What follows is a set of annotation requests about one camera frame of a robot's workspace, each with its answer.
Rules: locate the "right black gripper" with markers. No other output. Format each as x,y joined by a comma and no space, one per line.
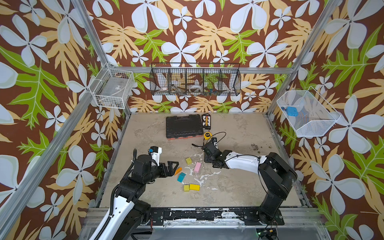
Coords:
210,149

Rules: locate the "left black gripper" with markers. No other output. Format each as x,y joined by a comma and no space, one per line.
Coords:
171,172

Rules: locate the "light pink block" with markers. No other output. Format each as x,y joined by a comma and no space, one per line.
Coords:
197,167

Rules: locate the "lime cube block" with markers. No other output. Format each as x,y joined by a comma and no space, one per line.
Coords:
188,160

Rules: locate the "yellow rectangular block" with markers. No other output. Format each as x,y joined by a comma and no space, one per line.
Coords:
194,187

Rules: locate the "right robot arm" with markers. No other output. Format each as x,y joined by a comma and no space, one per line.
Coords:
278,176

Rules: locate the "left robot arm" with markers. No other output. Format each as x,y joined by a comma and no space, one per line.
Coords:
127,211

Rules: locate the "orange bar block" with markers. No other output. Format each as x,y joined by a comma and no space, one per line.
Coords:
178,171

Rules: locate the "teal block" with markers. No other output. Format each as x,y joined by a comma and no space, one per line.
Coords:
181,177

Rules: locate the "yellow tape measure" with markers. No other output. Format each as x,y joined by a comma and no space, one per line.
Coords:
207,137

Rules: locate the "black tool case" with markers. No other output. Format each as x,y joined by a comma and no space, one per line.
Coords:
184,127

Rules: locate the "small black bit holder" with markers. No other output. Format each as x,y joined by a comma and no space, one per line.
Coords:
206,121

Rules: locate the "blue object in basket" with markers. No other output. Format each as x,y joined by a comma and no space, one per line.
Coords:
290,111

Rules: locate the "white mesh basket right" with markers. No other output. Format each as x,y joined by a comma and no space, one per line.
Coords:
316,115

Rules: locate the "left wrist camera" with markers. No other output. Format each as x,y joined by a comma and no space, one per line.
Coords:
155,153

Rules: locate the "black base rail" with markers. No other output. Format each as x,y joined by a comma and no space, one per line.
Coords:
248,215

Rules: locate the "black wire basket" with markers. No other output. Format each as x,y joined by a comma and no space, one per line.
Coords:
208,79

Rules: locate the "white wire basket left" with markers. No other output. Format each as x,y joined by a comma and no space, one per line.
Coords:
111,88

